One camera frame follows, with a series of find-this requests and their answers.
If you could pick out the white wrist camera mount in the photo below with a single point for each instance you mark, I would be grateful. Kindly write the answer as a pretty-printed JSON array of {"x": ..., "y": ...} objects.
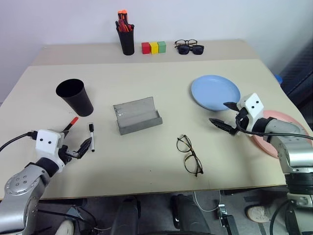
[
  {"x": 253, "y": 105},
  {"x": 47, "y": 142}
]

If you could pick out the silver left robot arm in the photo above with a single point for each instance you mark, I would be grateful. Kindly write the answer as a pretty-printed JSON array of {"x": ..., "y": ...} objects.
[{"x": 19, "y": 191}]

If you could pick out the dark woven panel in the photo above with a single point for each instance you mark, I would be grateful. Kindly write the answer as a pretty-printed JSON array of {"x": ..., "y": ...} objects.
[{"x": 299, "y": 71}]

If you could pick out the white shoe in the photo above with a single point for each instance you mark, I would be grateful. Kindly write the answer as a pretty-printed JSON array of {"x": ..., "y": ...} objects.
[
  {"x": 64, "y": 227},
  {"x": 258, "y": 213}
]

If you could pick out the red block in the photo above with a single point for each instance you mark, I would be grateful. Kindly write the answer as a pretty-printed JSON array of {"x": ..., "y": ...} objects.
[{"x": 145, "y": 47}]

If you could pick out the red capped marker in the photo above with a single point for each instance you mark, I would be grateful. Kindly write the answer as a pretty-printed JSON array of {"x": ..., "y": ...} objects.
[{"x": 71, "y": 123}]

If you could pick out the black sunglasses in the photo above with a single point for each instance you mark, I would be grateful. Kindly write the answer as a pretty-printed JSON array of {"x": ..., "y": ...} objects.
[{"x": 191, "y": 50}]

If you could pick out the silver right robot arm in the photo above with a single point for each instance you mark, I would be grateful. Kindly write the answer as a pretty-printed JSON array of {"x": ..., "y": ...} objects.
[{"x": 291, "y": 147}]

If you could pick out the empty black cup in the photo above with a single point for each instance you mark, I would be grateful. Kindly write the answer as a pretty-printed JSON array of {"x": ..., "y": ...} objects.
[{"x": 75, "y": 98}]

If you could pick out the blue plate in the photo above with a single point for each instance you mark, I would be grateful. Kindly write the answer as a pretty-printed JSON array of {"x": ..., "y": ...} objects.
[{"x": 214, "y": 91}]

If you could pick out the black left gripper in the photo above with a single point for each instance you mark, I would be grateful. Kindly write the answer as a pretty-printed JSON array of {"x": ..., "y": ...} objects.
[{"x": 66, "y": 154}]

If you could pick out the pink plate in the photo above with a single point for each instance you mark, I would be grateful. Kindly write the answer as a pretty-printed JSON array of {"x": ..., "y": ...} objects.
[{"x": 281, "y": 117}]

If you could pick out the grey glasses stand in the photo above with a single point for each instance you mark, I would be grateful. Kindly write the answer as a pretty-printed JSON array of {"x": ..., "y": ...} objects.
[{"x": 138, "y": 115}]

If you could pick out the orange black screwdriver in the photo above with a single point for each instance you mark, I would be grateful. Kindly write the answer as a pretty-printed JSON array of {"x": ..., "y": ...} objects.
[{"x": 122, "y": 15}]

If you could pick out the yellow block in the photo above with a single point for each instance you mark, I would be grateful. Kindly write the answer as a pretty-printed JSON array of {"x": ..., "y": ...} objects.
[{"x": 154, "y": 47}]

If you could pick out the dark rounded shape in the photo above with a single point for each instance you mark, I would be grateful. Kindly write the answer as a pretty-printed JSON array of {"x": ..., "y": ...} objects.
[
  {"x": 189, "y": 215},
  {"x": 126, "y": 215}
]

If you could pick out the black metal caster bracket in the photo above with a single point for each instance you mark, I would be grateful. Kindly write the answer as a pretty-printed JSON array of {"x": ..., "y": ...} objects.
[{"x": 226, "y": 218}]

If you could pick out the tortoiseshell round eyeglasses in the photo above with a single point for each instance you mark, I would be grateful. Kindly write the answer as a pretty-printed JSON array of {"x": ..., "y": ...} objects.
[{"x": 189, "y": 155}]

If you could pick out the green block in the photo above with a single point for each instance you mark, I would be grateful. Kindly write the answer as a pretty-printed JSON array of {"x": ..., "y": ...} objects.
[{"x": 162, "y": 47}]

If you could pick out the black tool holder cup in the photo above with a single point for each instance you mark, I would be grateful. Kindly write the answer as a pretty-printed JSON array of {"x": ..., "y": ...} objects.
[{"x": 127, "y": 42}]

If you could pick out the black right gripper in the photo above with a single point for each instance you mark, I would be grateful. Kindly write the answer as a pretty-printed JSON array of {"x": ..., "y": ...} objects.
[{"x": 242, "y": 120}]

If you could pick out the black capped white marker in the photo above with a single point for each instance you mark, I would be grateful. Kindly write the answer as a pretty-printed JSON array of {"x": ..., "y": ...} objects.
[{"x": 91, "y": 137}]

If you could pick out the blue round object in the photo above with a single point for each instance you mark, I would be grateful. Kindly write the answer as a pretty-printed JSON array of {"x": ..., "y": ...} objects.
[{"x": 278, "y": 79}]

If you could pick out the black frame clear eyeglasses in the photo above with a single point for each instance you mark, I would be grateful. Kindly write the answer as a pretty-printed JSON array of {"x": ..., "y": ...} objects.
[{"x": 185, "y": 42}]

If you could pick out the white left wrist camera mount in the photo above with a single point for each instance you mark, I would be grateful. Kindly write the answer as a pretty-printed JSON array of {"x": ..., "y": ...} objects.
[{"x": 47, "y": 142}]

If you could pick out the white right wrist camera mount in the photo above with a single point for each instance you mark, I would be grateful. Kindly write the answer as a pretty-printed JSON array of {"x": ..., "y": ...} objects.
[{"x": 253, "y": 105}]

